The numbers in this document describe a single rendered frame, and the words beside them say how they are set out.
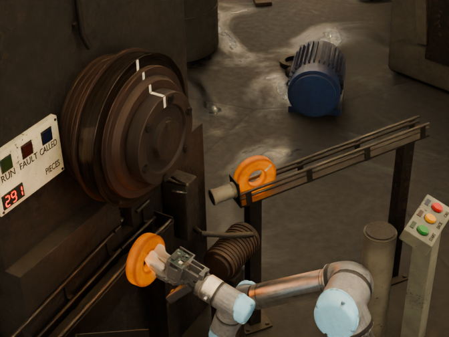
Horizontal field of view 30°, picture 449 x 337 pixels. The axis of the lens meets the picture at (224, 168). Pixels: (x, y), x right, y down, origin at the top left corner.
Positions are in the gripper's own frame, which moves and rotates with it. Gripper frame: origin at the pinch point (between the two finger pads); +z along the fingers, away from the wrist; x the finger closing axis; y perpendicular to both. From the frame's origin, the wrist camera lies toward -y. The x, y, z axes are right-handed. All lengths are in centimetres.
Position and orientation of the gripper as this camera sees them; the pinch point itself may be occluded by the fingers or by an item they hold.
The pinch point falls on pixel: (145, 254)
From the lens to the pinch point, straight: 244.9
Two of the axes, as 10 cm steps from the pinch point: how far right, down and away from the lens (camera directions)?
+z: -8.4, -4.7, 2.8
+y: 2.0, -7.3, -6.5
